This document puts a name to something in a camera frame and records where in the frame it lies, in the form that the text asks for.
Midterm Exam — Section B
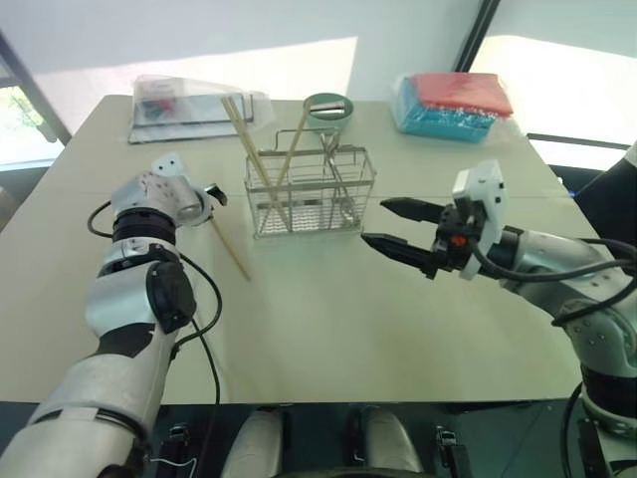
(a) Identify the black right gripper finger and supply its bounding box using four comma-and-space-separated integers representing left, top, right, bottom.
379, 196, 452, 224
360, 233, 440, 273

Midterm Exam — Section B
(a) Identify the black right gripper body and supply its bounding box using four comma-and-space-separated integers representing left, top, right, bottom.
422, 202, 488, 281

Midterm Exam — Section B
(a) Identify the wooden chopstick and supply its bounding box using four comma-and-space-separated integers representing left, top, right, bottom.
221, 98, 288, 234
258, 98, 314, 234
227, 96, 294, 233
210, 213, 253, 282

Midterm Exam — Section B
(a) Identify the clear plastic bag with items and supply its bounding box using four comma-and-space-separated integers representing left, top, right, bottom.
127, 74, 277, 146

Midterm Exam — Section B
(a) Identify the blue plastic-wrapped box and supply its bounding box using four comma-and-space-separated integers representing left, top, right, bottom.
389, 74, 502, 146

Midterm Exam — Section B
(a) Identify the green round container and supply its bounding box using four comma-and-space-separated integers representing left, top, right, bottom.
302, 93, 356, 132

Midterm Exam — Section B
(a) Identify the red plastic-wrapped pack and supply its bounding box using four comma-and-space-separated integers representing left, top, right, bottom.
411, 72, 515, 121

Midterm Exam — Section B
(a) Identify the grey rounded shape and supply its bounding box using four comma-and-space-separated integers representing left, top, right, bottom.
232, 405, 295, 478
345, 403, 425, 478

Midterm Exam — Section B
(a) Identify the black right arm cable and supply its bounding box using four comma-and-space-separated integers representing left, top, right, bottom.
470, 236, 637, 330

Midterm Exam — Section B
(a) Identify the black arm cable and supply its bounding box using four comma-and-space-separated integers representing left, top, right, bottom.
470, 236, 637, 330
88, 198, 224, 405

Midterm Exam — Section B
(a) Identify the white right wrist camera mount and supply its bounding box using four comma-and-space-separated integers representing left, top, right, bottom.
451, 159, 508, 281

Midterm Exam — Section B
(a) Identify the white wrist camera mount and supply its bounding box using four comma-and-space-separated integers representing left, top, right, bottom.
451, 159, 508, 281
150, 152, 186, 178

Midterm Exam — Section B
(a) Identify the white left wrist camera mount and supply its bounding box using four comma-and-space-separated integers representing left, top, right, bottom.
150, 152, 186, 178

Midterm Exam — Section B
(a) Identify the silver wire basket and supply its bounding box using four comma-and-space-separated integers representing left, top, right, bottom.
243, 129, 378, 241

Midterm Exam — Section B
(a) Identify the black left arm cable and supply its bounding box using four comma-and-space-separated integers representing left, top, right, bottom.
88, 198, 224, 405

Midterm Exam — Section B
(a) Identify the black window frame post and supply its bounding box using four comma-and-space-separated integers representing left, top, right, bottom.
449, 0, 502, 74

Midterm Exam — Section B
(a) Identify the dark slanted frame post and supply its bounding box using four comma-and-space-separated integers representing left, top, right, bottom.
0, 27, 74, 148

